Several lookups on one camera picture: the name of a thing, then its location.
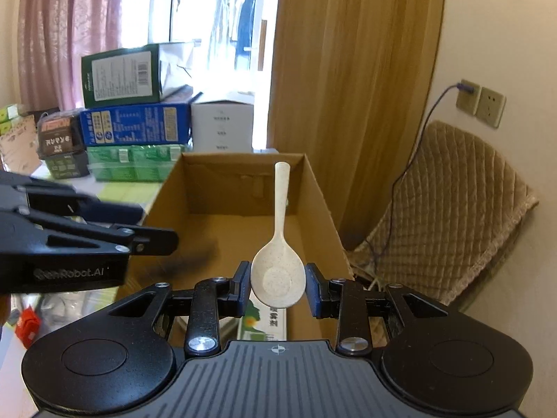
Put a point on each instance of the light green carton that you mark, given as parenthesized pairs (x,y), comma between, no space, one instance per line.
(134,163)

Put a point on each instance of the dark green carton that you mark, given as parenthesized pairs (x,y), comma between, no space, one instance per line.
(141,75)

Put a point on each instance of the blue carton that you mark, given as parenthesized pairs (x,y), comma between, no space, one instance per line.
(164,123)

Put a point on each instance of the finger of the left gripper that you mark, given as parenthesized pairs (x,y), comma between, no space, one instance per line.
(130,239)
(30,195)

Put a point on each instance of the red candy packet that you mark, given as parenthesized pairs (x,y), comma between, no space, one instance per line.
(28,327)

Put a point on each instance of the quilted brown chair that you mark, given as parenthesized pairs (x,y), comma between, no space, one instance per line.
(453,222)

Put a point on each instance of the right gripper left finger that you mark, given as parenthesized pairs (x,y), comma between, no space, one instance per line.
(205,305)

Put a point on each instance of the clear bag of metal hooks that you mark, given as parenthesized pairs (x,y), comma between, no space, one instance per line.
(61,309)

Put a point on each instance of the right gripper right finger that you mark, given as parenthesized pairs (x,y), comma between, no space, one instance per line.
(353,307)

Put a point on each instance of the pink curtain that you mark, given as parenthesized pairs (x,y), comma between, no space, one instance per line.
(53,37)

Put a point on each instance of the beige wall socket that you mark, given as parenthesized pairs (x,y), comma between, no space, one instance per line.
(490,107)
(468,98)

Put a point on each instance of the brown paper bag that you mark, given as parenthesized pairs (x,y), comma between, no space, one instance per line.
(19,148)

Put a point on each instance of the brown cardboard box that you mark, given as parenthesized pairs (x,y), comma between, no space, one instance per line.
(222,208)

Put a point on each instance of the white plastic spoon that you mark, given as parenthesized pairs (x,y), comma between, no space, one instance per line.
(277,272)

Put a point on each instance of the white carton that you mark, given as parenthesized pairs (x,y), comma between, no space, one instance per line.
(223,123)

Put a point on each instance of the white ointment box with plant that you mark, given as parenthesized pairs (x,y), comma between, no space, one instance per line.
(261,323)

